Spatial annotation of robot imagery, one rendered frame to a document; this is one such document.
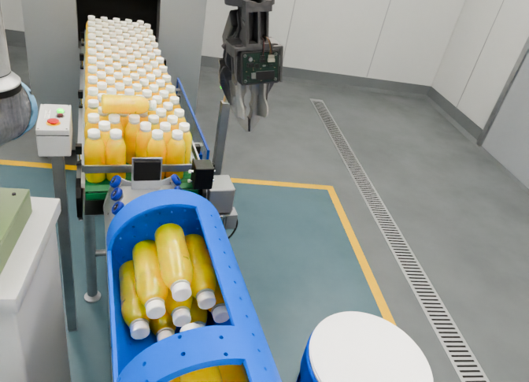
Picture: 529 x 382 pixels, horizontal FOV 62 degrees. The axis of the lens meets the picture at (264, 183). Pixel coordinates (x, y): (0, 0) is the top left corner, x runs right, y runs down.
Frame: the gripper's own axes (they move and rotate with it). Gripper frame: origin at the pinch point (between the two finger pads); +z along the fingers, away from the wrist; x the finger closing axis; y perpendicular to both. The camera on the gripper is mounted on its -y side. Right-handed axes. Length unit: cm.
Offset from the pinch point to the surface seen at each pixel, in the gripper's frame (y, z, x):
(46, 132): -79, 29, -48
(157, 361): 18.4, 30.6, -19.3
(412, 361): 13, 56, 34
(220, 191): -82, 61, 9
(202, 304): -2.0, 40.8, -9.8
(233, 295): 7.0, 31.3, -4.8
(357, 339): 5, 54, 24
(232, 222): -86, 81, 14
